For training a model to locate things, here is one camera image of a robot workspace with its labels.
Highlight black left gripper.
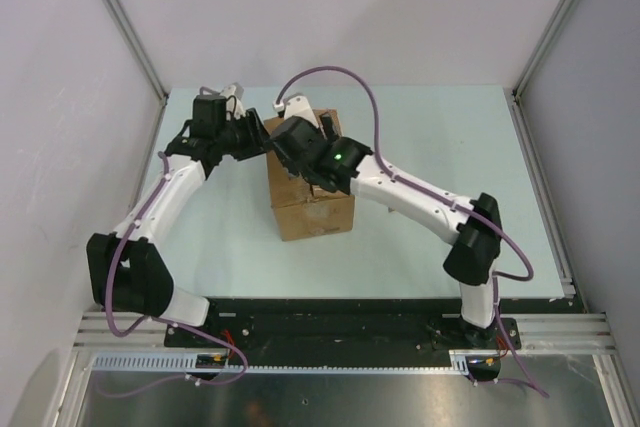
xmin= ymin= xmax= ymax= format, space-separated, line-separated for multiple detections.
xmin=215 ymin=109 xmax=275 ymax=162

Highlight brown cardboard express box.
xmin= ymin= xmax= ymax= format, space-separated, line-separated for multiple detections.
xmin=265 ymin=109 xmax=355 ymax=241

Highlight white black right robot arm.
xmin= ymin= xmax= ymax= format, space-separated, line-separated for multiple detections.
xmin=267 ymin=116 xmax=500 ymax=348

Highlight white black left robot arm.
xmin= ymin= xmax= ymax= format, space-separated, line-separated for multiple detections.
xmin=86 ymin=83 xmax=268 ymax=347

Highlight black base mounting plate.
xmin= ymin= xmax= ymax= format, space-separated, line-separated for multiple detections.
xmin=162 ymin=296 xmax=524 ymax=356

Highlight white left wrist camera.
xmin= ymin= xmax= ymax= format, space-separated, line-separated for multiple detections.
xmin=219 ymin=82 xmax=246 ymax=120

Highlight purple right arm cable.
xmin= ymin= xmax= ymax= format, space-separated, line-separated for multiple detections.
xmin=274 ymin=65 xmax=551 ymax=398

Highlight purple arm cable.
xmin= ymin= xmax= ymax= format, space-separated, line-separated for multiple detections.
xmin=94 ymin=85 xmax=249 ymax=396
xmin=274 ymin=65 xmax=551 ymax=398

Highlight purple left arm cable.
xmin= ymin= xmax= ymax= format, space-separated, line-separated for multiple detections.
xmin=94 ymin=85 xmax=249 ymax=396

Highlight left aluminium frame post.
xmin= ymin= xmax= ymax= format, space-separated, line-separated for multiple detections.
xmin=102 ymin=0 xmax=168 ymax=102

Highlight aluminium frame post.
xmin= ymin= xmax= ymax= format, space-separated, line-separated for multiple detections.
xmin=102 ymin=0 xmax=168 ymax=102
xmin=512 ymin=0 xmax=580 ymax=98

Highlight grey slotted cable duct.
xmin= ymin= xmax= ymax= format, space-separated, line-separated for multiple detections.
xmin=91 ymin=352 xmax=469 ymax=375

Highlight right aluminium frame post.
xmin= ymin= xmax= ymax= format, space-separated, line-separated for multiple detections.
xmin=512 ymin=0 xmax=580 ymax=98

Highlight aluminium frame rail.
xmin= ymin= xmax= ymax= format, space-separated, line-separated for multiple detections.
xmin=505 ymin=88 xmax=639 ymax=426

